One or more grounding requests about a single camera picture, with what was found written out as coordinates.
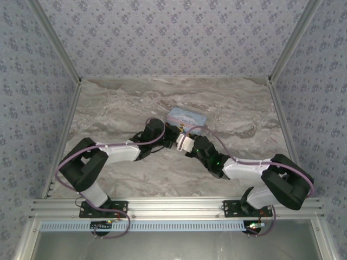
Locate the blue decorated tin box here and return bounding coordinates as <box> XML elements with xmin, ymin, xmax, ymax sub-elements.
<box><xmin>166</xmin><ymin>107</ymin><xmax>209</xmax><ymax>135</ymax></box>

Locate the grey metal lower tray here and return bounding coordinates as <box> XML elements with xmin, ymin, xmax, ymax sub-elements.
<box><xmin>13</xmin><ymin>218</ymin><xmax>336</xmax><ymax>260</ymax></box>

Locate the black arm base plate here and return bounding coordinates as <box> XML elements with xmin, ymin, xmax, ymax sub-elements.
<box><xmin>78</xmin><ymin>199</ymin><xmax>130</xmax><ymax>219</ymax></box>
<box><xmin>222</xmin><ymin>199</ymin><xmax>273</xmax><ymax>219</ymax></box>

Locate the aluminium base rail beam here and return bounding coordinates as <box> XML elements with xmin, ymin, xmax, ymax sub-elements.
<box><xmin>29</xmin><ymin>197</ymin><xmax>325</xmax><ymax>220</ymax></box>

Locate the aluminium side rail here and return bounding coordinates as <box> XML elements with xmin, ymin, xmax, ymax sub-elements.
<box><xmin>267</xmin><ymin>78</ymin><xmax>299</xmax><ymax>164</ymax></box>
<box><xmin>41</xmin><ymin>80</ymin><xmax>83</xmax><ymax>200</ymax></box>

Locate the white slotted cable duct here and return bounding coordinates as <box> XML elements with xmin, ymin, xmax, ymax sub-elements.
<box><xmin>40</xmin><ymin>220</ymin><xmax>268</xmax><ymax>232</ymax></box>

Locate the small circuit board with wires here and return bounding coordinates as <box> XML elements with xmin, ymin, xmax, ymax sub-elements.
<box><xmin>245</xmin><ymin>210</ymin><xmax>273</xmax><ymax>237</ymax></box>
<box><xmin>89</xmin><ymin>219</ymin><xmax>120</xmax><ymax>238</ymax></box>

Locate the aluminium frame post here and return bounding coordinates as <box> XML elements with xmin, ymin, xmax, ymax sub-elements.
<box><xmin>267</xmin><ymin>0</ymin><xmax>325</xmax><ymax>85</ymax></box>
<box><xmin>28</xmin><ymin>0</ymin><xmax>83</xmax><ymax>85</ymax></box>

